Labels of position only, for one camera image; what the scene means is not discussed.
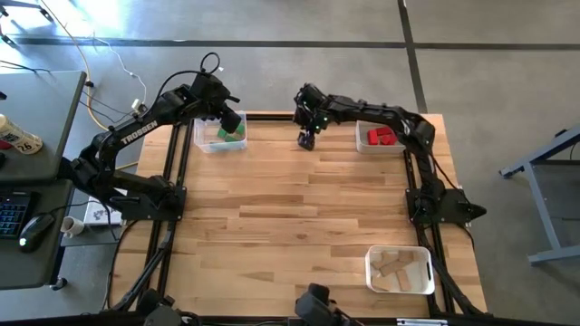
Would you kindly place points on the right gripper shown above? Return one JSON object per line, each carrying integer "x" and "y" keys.
{"x": 312, "y": 108}

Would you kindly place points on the black computer mouse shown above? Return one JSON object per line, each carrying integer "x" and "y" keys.
{"x": 34, "y": 232}

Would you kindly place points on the red cube block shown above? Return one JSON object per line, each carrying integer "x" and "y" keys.
{"x": 372, "y": 137}

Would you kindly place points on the black backlit keyboard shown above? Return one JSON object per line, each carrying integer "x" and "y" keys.
{"x": 13, "y": 215}

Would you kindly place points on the white labelled bottle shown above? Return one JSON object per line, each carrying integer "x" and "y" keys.
{"x": 20, "y": 136}

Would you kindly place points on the silver metal bracket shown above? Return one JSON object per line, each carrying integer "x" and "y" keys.
{"x": 421, "y": 322}

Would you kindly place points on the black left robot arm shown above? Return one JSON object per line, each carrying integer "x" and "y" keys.
{"x": 136, "y": 132}

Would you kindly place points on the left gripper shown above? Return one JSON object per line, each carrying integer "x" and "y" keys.
{"x": 208, "y": 90}

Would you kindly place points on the white cup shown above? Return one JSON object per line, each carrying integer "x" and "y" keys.
{"x": 72, "y": 226}

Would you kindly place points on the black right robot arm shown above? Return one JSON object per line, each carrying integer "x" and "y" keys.
{"x": 376, "y": 113}

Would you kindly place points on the white plastic bin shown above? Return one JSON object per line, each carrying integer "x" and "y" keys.
{"x": 421, "y": 253}
{"x": 362, "y": 147}

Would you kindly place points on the small red object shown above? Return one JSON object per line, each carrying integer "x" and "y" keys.
{"x": 3, "y": 145}

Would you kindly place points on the dark grey desk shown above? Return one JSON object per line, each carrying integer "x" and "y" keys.
{"x": 27, "y": 267}

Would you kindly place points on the clear plastic bin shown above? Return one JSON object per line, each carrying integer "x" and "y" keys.
{"x": 201, "y": 136}

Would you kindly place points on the white printed paper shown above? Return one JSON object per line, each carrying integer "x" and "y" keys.
{"x": 97, "y": 216}

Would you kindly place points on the small natural wood block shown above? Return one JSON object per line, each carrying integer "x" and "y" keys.
{"x": 382, "y": 284}

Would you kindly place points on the blue-grey table frame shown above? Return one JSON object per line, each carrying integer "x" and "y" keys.
{"x": 542, "y": 208}

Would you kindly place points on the tall natural wood block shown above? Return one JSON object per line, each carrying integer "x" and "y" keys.
{"x": 404, "y": 281}

